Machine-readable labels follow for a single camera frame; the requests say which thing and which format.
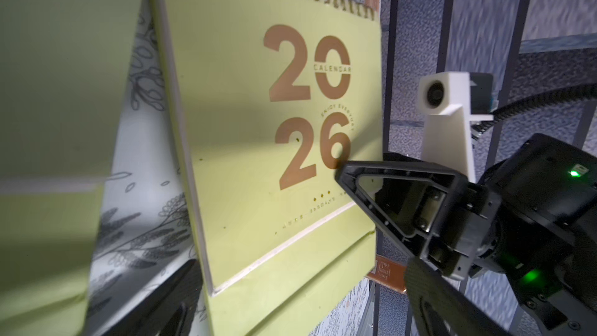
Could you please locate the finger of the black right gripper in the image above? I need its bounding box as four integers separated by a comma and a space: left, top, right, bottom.
335, 160, 469, 260

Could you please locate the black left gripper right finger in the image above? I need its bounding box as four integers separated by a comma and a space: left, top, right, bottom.
404, 258, 508, 335

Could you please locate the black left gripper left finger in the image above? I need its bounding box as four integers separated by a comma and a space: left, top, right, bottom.
107, 259, 203, 335

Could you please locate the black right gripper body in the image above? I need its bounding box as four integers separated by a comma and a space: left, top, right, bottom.
382, 151, 502, 282

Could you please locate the green 2026 calendar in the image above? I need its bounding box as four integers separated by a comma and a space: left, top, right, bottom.
1, 0, 141, 335
150, 0, 382, 335

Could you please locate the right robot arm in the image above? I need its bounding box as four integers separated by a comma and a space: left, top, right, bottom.
335, 134, 596, 335

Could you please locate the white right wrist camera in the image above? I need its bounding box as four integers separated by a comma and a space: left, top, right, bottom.
417, 72, 494, 183

